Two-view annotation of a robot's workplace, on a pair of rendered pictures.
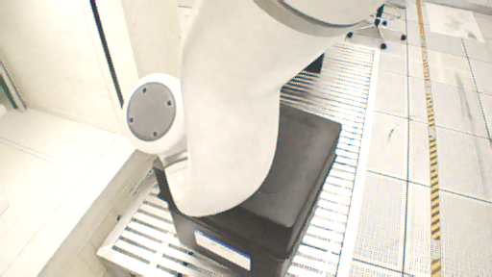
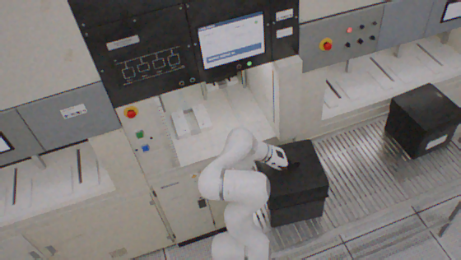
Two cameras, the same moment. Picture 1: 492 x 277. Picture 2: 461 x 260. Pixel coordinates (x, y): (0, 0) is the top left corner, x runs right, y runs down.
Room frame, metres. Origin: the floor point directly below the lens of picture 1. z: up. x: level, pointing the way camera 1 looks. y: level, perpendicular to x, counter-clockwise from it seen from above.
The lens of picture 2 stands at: (-0.33, -0.77, 2.52)
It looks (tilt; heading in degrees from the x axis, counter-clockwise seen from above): 48 degrees down; 56
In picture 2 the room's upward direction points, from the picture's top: 8 degrees counter-clockwise
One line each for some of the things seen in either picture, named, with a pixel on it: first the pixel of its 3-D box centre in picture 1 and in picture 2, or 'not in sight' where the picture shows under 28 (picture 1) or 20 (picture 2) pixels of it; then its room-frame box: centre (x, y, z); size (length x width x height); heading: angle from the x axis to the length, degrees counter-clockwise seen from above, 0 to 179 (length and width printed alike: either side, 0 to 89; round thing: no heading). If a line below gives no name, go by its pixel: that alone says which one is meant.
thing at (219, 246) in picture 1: (251, 204); (290, 190); (0.46, -0.01, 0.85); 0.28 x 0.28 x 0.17; 62
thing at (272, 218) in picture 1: (252, 155); (291, 170); (0.46, -0.01, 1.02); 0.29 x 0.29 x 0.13; 62
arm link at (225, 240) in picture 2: not in sight; (235, 254); (-0.02, -0.18, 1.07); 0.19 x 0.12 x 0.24; 133
